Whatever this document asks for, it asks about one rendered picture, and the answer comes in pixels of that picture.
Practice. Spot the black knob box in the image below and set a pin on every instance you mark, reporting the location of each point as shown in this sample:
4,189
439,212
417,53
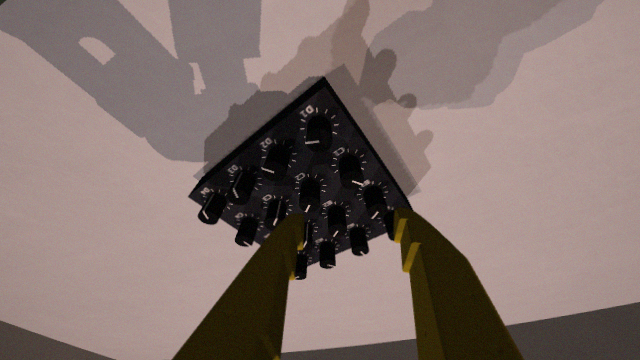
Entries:
316,159

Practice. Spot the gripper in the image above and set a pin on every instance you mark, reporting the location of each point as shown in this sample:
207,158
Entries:
454,317

